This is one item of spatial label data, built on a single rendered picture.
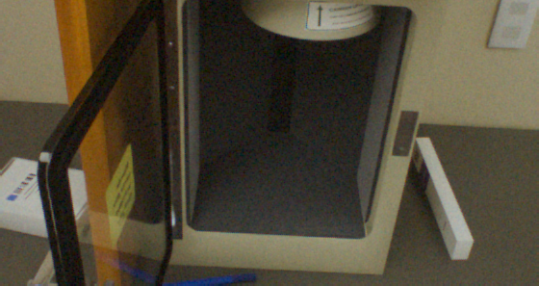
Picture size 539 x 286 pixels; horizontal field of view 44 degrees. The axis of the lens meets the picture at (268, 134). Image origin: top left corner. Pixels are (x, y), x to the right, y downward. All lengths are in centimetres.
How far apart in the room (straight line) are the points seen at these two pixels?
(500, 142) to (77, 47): 89
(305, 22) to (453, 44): 57
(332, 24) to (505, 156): 62
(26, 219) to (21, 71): 41
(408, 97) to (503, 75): 56
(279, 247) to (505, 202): 43
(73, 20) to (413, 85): 39
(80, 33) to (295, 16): 24
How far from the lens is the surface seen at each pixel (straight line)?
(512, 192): 123
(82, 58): 69
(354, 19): 79
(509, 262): 110
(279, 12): 78
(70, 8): 67
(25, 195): 109
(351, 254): 98
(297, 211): 98
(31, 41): 133
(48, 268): 65
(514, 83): 138
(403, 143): 85
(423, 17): 76
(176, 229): 94
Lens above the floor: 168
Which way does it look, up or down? 36 degrees down
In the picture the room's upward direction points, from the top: 4 degrees clockwise
